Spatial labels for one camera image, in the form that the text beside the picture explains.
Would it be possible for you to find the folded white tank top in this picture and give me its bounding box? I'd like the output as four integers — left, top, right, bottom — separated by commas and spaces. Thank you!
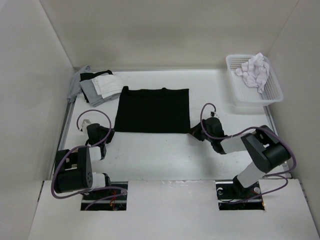
91, 74, 124, 99

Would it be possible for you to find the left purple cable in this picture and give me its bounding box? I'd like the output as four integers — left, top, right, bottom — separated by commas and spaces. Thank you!
50, 109, 128, 211

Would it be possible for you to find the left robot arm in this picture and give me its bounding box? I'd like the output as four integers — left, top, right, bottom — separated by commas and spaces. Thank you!
54, 119, 115, 200

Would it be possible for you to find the folded grey tank top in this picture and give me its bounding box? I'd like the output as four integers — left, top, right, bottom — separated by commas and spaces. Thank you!
80, 80, 120, 107

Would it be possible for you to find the folded black tank top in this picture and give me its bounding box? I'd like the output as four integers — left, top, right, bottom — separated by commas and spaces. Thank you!
80, 70, 113, 82

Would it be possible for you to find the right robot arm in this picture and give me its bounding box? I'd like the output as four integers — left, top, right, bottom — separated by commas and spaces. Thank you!
188, 117, 294, 199

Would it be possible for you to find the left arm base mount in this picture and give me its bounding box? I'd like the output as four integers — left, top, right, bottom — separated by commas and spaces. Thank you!
80, 189, 127, 212

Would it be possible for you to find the purple cable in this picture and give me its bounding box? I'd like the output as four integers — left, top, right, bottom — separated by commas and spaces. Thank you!
50, 109, 128, 211
200, 102, 297, 205

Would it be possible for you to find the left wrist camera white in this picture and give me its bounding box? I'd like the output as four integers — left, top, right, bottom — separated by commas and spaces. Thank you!
80, 119, 92, 134

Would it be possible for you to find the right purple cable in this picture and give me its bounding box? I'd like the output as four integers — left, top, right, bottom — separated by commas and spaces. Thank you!
200, 102, 297, 205

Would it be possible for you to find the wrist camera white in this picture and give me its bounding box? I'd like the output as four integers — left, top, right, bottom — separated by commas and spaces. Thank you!
210, 111, 220, 119
80, 119, 92, 134

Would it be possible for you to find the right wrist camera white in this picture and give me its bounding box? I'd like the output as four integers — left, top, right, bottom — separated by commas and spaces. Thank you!
210, 111, 220, 119

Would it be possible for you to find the black tank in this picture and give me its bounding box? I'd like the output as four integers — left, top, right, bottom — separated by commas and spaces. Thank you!
114, 86, 191, 134
80, 70, 113, 82

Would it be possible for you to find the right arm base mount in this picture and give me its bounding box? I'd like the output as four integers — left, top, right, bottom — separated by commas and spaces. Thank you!
215, 180, 265, 211

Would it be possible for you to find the white plastic basket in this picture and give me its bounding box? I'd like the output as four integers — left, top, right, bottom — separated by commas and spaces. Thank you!
226, 54, 284, 107

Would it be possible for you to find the grey cloth at corner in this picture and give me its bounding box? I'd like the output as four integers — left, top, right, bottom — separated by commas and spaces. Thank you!
67, 65, 91, 104

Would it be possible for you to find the white crumpled tank top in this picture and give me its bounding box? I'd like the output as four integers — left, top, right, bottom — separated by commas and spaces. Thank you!
235, 52, 270, 94

